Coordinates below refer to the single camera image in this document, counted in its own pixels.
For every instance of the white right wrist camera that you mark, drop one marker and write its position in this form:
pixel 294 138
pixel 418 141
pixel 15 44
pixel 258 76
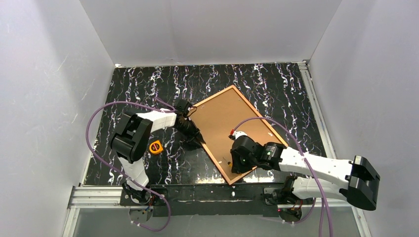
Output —
pixel 236 134

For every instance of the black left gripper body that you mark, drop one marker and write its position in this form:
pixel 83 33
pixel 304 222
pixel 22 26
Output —
pixel 192 133

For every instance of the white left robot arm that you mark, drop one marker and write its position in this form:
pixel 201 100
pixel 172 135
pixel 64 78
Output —
pixel 131 139

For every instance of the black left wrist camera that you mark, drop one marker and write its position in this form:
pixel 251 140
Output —
pixel 182 107

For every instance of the yellow tape measure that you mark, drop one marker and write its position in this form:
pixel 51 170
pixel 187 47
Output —
pixel 156 148

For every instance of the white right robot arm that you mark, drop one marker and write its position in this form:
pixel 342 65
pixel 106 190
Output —
pixel 355 181

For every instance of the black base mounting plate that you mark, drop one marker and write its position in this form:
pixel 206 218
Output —
pixel 212 199

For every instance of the yellow handled screwdriver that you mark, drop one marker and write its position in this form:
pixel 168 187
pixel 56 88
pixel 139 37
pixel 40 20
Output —
pixel 227 162

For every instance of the red wooden picture frame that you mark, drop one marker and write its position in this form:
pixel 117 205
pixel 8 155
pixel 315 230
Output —
pixel 217 115

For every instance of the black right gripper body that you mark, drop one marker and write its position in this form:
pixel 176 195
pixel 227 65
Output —
pixel 234 156

